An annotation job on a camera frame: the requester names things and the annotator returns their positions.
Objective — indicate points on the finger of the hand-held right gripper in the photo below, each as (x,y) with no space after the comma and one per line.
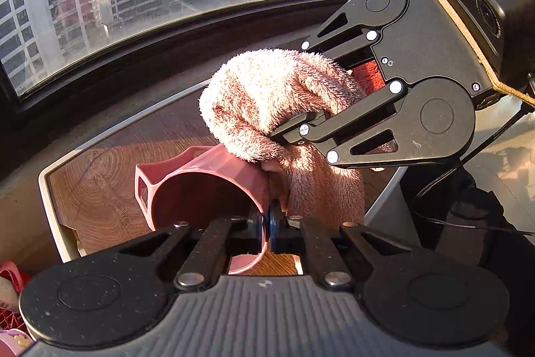
(347,37)
(363,118)

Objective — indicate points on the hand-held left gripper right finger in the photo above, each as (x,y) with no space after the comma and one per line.
(278,233)

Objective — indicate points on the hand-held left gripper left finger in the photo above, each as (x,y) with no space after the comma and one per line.
(255,230)

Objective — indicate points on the dark pink plastic cup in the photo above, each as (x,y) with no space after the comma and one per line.
(200,189)

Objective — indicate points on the pink fluffy towel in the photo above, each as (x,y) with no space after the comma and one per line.
(267,97)

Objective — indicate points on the red fuzzy cloth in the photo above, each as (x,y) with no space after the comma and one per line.
(368,76)

